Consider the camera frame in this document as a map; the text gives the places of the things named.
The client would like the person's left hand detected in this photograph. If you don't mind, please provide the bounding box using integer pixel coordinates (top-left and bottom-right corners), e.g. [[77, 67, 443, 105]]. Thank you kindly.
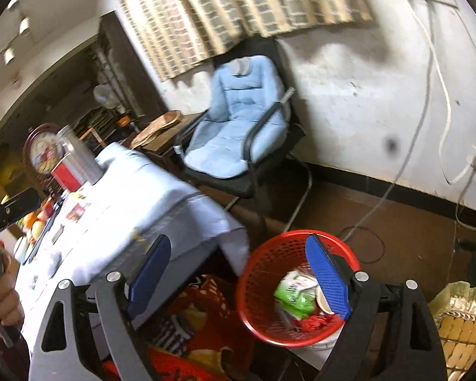
[[0, 252, 25, 328]]

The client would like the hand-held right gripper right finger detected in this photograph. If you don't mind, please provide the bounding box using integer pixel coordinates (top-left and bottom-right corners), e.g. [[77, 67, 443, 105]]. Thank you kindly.
[[305, 233, 449, 381]]

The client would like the blue cushioned office chair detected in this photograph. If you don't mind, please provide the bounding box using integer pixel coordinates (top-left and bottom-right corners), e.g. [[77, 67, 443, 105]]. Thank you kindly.
[[175, 37, 306, 211]]

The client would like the white cable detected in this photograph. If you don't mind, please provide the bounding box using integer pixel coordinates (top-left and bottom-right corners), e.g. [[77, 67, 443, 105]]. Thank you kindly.
[[410, 4, 476, 185]]

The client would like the thin grey cable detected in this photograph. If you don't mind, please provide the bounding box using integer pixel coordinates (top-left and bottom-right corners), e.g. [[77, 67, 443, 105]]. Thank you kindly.
[[341, 8, 437, 243]]

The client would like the yellow frilled seat cushion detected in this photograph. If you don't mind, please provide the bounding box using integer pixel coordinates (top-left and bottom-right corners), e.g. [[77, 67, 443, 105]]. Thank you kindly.
[[428, 281, 476, 381]]

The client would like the dark wooden cabinet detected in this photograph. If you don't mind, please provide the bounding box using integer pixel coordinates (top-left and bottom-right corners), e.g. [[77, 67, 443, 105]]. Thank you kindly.
[[99, 11, 171, 128]]

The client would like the white electric fan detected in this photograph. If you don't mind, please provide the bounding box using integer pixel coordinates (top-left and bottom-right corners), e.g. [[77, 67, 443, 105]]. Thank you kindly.
[[93, 83, 117, 110]]

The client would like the beige checked curtain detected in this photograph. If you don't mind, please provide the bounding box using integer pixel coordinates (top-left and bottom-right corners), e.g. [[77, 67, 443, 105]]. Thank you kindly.
[[109, 0, 374, 82]]

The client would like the stainless steel bottle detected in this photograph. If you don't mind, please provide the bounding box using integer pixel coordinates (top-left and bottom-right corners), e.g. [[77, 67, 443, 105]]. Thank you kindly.
[[56, 124, 104, 185]]

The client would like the light blue checked tablecloth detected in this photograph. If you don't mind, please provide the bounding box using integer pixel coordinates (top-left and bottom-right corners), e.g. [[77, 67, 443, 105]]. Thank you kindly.
[[14, 141, 251, 381]]

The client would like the blue oval plate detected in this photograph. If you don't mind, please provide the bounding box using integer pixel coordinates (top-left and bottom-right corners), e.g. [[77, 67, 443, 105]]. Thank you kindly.
[[22, 202, 62, 264]]

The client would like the person's left forearm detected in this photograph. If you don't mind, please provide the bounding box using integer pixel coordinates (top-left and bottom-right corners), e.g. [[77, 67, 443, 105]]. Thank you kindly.
[[0, 319, 30, 381]]

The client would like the small red snack packet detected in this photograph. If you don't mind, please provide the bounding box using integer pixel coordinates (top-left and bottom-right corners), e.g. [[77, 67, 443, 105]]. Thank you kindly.
[[65, 202, 90, 223]]

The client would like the wooden tray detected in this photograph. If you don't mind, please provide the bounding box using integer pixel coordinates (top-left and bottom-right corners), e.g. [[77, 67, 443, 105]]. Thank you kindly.
[[131, 111, 181, 147]]

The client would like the green and white packet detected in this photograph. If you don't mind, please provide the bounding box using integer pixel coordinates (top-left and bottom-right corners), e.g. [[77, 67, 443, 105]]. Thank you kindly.
[[274, 270, 320, 320]]

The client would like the red plastic basket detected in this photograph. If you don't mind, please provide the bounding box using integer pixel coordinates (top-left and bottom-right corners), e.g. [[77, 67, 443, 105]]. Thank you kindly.
[[236, 229, 361, 346]]

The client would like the red and white box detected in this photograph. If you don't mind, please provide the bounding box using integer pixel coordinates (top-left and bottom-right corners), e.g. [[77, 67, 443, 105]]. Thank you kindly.
[[51, 155, 89, 193]]

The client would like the round embroidered table screen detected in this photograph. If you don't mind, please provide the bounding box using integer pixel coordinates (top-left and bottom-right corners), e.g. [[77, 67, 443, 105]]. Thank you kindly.
[[23, 123, 70, 195]]

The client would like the white ceramic jar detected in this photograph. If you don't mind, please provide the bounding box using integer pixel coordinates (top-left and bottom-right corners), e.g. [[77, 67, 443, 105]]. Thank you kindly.
[[13, 236, 30, 263]]

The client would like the red mesh net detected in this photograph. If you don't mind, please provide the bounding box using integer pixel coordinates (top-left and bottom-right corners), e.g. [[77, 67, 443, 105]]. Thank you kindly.
[[297, 311, 338, 332]]

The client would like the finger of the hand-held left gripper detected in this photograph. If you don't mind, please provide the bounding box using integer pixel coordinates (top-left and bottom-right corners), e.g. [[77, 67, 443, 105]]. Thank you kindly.
[[0, 188, 39, 235]]

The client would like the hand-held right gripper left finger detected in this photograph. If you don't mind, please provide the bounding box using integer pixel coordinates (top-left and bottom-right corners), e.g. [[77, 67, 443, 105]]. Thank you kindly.
[[31, 234, 172, 381]]

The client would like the dark side table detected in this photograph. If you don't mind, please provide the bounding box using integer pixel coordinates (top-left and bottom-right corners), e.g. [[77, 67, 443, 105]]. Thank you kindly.
[[131, 112, 203, 167]]

